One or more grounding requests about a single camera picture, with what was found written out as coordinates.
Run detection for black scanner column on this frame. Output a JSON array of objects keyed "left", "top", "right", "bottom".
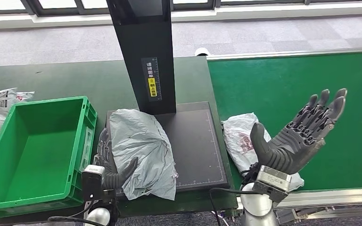
[{"left": 106, "top": 0, "right": 177, "bottom": 115}]

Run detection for green conveyor belt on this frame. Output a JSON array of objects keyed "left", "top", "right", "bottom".
[{"left": 207, "top": 51, "right": 362, "bottom": 192}]

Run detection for white round object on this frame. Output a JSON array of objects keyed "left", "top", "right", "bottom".
[{"left": 194, "top": 47, "right": 211, "bottom": 57}]

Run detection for black scanner base plate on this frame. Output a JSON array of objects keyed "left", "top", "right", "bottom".
[{"left": 106, "top": 101, "right": 230, "bottom": 200}]

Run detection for thin white cable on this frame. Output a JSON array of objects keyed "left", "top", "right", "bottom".
[{"left": 212, "top": 211, "right": 229, "bottom": 226}]

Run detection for grey parcel red print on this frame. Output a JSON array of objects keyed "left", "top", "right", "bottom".
[{"left": 222, "top": 112, "right": 305, "bottom": 192}]

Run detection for clear crate label pocket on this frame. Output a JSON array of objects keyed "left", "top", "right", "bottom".
[{"left": 80, "top": 126, "right": 94, "bottom": 172}]

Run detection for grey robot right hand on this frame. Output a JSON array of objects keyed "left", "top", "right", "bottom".
[{"left": 249, "top": 88, "right": 348, "bottom": 175}]

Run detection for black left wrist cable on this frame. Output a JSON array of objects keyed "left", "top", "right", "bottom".
[{"left": 47, "top": 199, "right": 107, "bottom": 226}]

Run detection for black yellow column label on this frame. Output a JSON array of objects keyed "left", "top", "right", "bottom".
[{"left": 141, "top": 56, "right": 163, "bottom": 102}]

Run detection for grey parcel bag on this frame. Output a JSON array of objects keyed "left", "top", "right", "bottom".
[{"left": 109, "top": 108, "right": 179, "bottom": 201}]

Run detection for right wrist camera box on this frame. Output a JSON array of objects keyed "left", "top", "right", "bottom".
[{"left": 252, "top": 165, "right": 292, "bottom": 203}]

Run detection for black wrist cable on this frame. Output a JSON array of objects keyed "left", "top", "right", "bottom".
[
  {"left": 47, "top": 199, "right": 107, "bottom": 226},
  {"left": 209, "top": 187, "right": 256, "bottom": 226}
]

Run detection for dark green table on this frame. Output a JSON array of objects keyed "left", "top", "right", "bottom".
[{"left": 0, "top": 56, "right": 239, "bottom": 226}]

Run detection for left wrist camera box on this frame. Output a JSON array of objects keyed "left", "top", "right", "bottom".
[{"left": 82, "top": 164, "right": 107, "bottom": 202}]

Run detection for green plastic crate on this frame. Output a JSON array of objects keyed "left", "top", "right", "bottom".
[{"left": 0, "top": 96, "right": 98, "bottom": 218}]

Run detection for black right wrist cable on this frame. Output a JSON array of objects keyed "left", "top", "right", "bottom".
[{"left": 209, "top": 187, "right": 256, "bottom": 226}]

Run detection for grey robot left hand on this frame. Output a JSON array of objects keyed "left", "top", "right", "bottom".
[{"left": 93, "top": 128, "right": 139, "bottom": 191}]

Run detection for aluminium conveyor frame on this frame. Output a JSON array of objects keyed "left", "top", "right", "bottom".
[{"left": 206, "top": 47, "right": 362, "bottom": 226}]

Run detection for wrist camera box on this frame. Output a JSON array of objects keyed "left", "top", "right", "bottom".
[
  {"left": 252, "top": 165, "right": 292, "bottom": 203},
  {"left": 82, "top": 164, "right": 107, "bottom": 202}
]

